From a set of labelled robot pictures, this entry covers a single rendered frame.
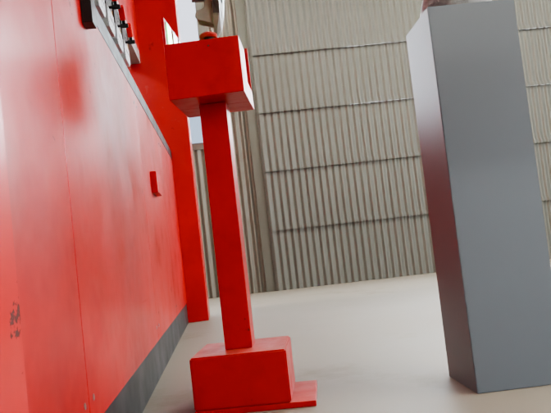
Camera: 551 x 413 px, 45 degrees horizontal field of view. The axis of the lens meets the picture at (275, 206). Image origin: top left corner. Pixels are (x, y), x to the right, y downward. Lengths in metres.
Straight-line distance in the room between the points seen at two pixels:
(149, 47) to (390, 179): 2.33
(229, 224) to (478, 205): 0.52
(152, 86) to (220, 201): 2.10
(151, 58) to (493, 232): 2.48
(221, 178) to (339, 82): 3.80
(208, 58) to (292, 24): 3.87
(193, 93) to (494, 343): 0.79
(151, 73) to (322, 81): 1.98
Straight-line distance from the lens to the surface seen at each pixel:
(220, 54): 1.43
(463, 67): 1.41
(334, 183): 5.05
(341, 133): 5.11
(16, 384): 0.38
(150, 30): 3.58
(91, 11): 1.31
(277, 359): 1.38
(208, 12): 1.60
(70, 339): 0.93
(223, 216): 1.45
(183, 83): 1.43
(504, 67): 1.44
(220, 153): 1.46
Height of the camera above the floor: 0.33
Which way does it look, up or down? 3 degrees up
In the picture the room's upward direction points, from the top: 6 degrees counter-clockwise
